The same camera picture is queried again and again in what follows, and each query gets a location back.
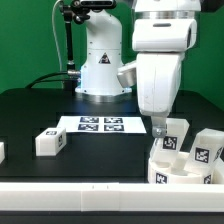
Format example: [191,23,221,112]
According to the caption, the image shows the grey cable on stand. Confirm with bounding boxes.
[51,0,66,73]

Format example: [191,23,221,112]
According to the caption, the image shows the white L-shaped obstacle wall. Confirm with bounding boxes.
[0,182,224,212]

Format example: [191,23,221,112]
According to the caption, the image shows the white round stool seat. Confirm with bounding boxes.
[148,152,224,184]

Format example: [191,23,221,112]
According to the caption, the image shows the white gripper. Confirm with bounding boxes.
[136,53,184,138]

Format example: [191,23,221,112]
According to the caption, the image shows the white block at left edge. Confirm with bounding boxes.
[0,142,5,164]

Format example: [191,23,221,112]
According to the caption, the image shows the white marker sheet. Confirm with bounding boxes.
[57,116,146,134]

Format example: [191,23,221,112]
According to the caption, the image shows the black cable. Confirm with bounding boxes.
[25,71,71,90]

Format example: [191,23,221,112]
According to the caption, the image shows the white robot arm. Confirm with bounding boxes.
[132,0,207,138]

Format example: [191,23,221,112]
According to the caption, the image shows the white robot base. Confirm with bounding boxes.
[75,10,132,102]

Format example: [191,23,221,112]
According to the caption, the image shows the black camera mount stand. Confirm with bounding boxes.
[60,0,116,93]

